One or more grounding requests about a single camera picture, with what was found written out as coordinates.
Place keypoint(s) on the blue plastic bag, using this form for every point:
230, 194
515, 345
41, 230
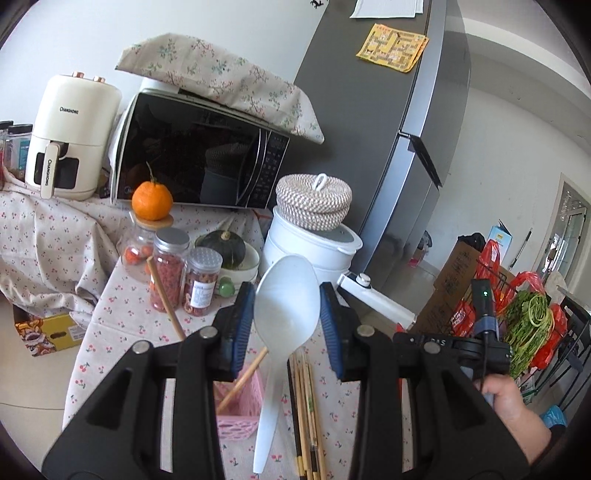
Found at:
553, 417

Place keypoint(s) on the brown cardboard box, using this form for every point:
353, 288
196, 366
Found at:
455, 277

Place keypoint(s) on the yellow printed leaflet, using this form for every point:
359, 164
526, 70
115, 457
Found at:
392, 46

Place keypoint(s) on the black framed furniture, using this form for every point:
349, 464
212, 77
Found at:
575, 323

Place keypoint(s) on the stack of white bowls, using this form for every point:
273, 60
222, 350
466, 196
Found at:
248, 272

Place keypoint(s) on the person's right hand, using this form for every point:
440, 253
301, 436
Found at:
505, 394

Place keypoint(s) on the nut jar perforated lid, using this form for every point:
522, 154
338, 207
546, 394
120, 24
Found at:
201, 290

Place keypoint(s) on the goji berry jar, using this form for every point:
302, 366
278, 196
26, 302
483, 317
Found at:
168, 277

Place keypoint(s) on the light wooden chopstick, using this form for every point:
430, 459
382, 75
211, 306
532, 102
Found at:
165, 295
241, 381

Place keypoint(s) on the glass jar bamboo lid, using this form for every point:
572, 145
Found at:
136, 244

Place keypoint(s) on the cream air fryer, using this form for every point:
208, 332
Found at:
74, 120

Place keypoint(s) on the blue carton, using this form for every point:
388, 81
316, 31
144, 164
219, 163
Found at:
501, 242

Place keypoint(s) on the orange mandarin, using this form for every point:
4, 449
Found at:
152, 201

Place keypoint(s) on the thin metal pole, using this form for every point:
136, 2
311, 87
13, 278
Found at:
521, 247

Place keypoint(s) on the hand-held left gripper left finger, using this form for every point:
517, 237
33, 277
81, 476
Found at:
244, 323

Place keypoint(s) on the green leafy vegetables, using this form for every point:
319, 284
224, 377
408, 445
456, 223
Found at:
526, 323

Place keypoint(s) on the person's right forearm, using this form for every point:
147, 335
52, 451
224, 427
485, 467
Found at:
531, 438

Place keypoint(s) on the white plastic spoon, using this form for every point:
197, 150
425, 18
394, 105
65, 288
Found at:
286, 300

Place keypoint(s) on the pink utensil holder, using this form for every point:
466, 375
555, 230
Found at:
240, 429

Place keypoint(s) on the glass door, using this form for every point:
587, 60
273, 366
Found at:
568, 230

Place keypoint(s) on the black microwave oven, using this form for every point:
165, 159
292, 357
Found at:
194, 147

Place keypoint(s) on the clear jar blue label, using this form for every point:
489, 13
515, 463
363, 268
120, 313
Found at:
21, 147

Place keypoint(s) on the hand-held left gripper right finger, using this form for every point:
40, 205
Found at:
328, 332

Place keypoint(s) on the yellow printed box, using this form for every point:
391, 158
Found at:
60, 330

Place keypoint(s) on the grey refrigerator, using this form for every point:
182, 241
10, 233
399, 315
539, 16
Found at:
360, 115

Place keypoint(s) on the cherry print tablecloth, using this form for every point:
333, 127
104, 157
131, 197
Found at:
115, 300

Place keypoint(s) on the white stick-shaped appliance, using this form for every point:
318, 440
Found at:
383, 304

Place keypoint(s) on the white rice cooker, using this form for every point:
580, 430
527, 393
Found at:
295, 244

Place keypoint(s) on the woven lidded basket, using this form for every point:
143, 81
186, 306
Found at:
314, 203

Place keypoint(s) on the dark green squash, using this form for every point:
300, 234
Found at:
226, 249

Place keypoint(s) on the white paper sheet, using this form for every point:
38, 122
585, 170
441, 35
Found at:
383, 8

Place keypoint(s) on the floral cover cloth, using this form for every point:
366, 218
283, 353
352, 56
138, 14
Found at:
221, 74

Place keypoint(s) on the black bag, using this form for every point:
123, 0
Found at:
472, 242

